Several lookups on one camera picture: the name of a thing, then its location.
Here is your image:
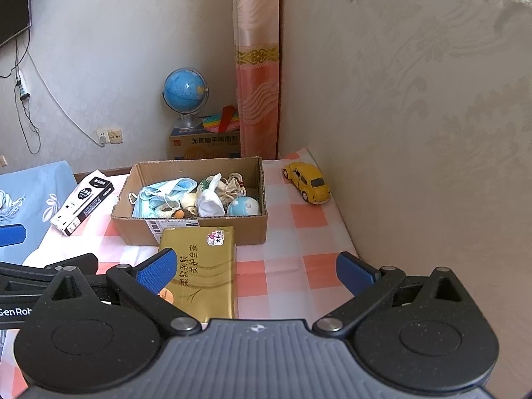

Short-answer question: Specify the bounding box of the cream drawstring pouch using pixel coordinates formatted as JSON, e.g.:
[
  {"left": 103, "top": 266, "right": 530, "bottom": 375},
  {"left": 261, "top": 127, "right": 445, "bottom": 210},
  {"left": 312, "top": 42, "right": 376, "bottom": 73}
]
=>
[{"left": 216, "top": 173, "right": 247, "bottom": 201}]

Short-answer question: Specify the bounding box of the yellow toy car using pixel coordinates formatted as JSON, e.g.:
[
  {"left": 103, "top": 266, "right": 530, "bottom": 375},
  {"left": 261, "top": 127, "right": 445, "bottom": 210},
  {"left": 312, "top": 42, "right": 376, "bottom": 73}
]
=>
[{"left": 283, "top": 162, "right": 332, "bottom": 205}]

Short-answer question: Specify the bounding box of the gold tissue pack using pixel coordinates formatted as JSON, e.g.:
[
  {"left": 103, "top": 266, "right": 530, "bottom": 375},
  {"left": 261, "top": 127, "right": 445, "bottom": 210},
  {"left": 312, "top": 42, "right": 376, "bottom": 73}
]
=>
[{"left": 158, "top": 226, "right": 240, "bottom": 324}]

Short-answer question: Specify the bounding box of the beige patterned panel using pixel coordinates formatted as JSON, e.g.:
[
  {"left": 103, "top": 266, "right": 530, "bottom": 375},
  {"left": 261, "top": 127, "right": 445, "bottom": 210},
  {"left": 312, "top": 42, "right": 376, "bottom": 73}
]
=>
[{"left": 278, "top": 0, "right": 532, "bottom": 341}]

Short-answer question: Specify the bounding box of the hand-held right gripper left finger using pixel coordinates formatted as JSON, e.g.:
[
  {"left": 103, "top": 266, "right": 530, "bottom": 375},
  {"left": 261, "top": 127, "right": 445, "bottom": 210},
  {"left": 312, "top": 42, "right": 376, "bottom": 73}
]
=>
[{"left": 39, "top": 248, "right": 201, "bottom": 337}]

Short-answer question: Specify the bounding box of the blue floral bedsheet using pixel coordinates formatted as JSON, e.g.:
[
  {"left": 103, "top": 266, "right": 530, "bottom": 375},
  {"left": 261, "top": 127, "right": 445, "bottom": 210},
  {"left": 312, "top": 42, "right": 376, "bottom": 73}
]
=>
[{"left": 0, "top": 160, "right": 78, "bottom": 267}]

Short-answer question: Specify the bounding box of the black television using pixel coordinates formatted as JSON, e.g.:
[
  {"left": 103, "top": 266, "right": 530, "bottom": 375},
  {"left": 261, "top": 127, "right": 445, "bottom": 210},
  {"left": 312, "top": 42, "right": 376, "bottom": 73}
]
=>
[{"left": 0, "top": 0, "right": 33, "bottom": 49}]

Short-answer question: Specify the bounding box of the pink patterned curtain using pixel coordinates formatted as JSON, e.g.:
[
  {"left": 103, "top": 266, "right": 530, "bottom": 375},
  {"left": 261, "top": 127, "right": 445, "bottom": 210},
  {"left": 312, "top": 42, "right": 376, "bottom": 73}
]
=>
[{"left": 231, "top": 0, "right": 284, "bottom": 160}]

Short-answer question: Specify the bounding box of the white cable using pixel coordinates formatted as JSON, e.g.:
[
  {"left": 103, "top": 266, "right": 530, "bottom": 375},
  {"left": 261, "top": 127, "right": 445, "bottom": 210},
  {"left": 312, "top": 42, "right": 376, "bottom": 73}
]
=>
[{"left": 27, "top": 51, "right": 103, "bottom": 147}]

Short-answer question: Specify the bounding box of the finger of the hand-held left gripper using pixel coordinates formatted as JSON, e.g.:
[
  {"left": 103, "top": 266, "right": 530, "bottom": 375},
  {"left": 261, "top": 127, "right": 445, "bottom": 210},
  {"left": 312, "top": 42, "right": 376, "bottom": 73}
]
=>
[
  {"left": 0, "top": 223, "right": 27, "bottom": 247},
  {"left": 0, "top": 253, "right": 99, "bottom": 285}
]

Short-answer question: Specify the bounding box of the printed orange carton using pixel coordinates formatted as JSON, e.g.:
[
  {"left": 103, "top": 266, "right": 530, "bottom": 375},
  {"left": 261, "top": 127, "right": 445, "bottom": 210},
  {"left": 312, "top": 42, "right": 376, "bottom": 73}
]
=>
[{"left": 168, "top": 127, "right": 242, "bottom": 161}]

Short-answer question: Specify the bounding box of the rainbow pop toy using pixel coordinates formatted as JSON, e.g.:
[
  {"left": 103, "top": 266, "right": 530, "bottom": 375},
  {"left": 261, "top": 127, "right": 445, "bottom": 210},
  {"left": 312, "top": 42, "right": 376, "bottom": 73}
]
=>
[{"left": 200, "top": 112, "right": 241, "bottom": 131}]

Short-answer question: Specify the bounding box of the black cable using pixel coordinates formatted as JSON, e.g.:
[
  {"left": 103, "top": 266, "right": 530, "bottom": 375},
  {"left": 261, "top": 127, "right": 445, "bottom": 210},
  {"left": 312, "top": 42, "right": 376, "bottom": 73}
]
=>
[{"left": 0, "top": 37, "right": 43, "bottom": 155}]

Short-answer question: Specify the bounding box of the blue desk globe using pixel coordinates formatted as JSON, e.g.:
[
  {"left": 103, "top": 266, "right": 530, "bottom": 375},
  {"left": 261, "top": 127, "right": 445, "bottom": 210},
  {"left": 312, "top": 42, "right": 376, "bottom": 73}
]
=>
[{"left": 162, "top": 67, "right": 210, "bottom": 130}]

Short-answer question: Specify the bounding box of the pink checkered tablecloth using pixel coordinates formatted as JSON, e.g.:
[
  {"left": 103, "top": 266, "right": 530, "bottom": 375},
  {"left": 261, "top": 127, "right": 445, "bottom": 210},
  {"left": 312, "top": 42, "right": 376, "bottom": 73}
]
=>
[{"left": 0, "top": 146, "right": 377, "bottom": 383}]

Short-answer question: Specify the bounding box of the brown cardboard box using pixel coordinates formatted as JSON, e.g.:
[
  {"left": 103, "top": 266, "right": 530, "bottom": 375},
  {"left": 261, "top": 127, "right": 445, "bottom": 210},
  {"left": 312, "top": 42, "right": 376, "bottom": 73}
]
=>
[{"left": 110, "top": 157, "right": 269, "bottom": 247}]

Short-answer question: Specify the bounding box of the pale blue round plush toy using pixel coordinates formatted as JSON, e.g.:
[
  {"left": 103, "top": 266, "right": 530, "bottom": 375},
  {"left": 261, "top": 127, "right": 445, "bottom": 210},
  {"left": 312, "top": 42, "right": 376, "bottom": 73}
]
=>
[{"left": 226, "top": 197, "right": 261, "bottom": 217}]

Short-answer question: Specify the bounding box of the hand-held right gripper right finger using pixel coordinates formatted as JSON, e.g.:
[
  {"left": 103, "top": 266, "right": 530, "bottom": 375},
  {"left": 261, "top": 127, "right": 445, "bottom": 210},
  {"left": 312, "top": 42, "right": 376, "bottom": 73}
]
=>
[{"left": 313, "top": 251, "right": 474, "bottom": 338}]

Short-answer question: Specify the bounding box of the hanging power strip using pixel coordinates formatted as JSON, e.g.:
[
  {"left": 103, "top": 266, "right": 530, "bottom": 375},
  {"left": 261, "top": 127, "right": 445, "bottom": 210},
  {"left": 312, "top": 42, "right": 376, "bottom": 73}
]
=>
[{"left": 16, "top": 69, "right": 30, "bottom": 101}]

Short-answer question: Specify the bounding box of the black and white carton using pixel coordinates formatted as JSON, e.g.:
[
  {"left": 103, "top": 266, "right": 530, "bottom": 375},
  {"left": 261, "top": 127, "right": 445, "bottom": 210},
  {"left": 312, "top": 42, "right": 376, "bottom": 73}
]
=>
[{"left": 50, "top": 170, "right": 116, "bottom": 237}]

